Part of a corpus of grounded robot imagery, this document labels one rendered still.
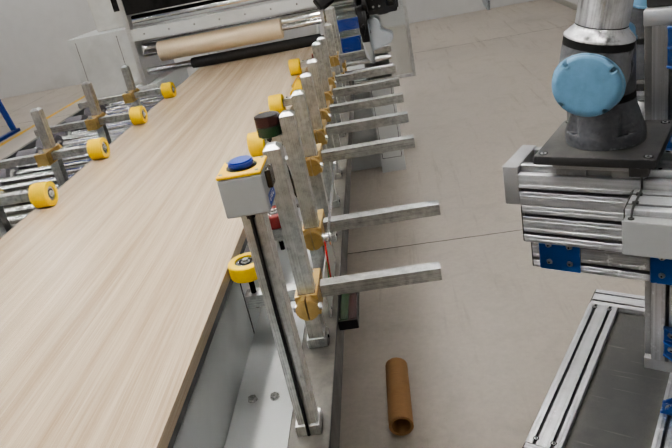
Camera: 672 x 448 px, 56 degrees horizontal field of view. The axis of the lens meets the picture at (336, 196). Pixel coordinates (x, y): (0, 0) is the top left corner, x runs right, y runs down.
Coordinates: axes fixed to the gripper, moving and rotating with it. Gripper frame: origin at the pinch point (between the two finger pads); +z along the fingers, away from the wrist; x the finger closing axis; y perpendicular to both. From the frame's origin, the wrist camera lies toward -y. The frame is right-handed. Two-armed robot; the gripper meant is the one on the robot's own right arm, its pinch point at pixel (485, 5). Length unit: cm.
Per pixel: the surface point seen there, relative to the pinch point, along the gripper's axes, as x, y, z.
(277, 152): -95, -19, 8
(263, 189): -120, -6, 5
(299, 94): -50, -39, 9
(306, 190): -73, -30, 27
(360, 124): -18, -39, 29
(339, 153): -43, -35, 29
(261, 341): -88, -43, 62
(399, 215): -60, -12, 39
